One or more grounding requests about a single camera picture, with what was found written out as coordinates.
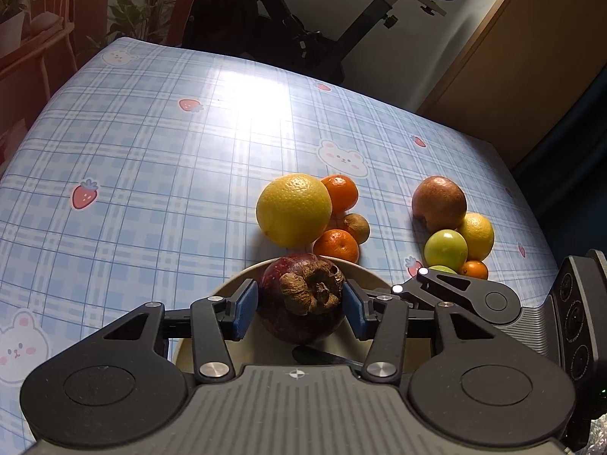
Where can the wooden cabinet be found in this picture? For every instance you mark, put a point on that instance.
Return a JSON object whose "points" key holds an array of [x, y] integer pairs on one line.
{"points": [[521, 66]]}

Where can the green apple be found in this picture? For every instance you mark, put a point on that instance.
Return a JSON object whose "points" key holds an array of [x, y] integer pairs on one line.
{"points": [[443, 269], [445, 249]]}

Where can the yellow lemon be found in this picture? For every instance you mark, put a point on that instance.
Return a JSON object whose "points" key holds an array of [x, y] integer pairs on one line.
{"points": [[479, 234]]}

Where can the black exercise bike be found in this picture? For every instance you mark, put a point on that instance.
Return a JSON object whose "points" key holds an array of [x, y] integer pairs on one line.
{"points": [[303, 42]]}

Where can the dark purple mangosteen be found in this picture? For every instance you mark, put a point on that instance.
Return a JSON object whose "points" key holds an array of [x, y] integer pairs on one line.
{"points": [[284, 317]]}

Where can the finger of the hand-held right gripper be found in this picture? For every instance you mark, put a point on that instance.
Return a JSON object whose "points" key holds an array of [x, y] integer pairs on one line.
{"points": [[441, 289]]}

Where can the blue plaid tablecloth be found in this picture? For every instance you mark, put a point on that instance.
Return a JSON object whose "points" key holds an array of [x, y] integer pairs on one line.
{"points": [[166, 175]]}

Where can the cream bowl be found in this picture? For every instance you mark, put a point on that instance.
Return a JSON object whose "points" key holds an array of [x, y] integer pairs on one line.
{"points": [[251, 355]]}

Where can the red apple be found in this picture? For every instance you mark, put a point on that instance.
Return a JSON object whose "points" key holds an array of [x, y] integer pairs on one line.
{"points": [[438, 201]]}

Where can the orange mandarin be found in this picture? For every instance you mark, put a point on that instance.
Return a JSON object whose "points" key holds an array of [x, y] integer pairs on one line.
{"points": [[342, 194], [474, 270], [335, 245]]}

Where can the large yellow grapefruit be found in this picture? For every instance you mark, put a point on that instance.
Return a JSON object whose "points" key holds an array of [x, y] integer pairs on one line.
{"points": [[294, 208]]}

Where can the small brown round fruit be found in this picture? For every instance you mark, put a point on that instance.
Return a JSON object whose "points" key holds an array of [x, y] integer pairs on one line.
{"points": [[356, 228]]}

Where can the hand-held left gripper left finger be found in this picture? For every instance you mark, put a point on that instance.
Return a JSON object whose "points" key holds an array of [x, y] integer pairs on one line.
{"points": [[244, 310]]}

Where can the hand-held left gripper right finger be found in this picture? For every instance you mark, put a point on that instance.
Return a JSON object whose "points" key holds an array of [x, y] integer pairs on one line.
{"points": [[354, 312]]}

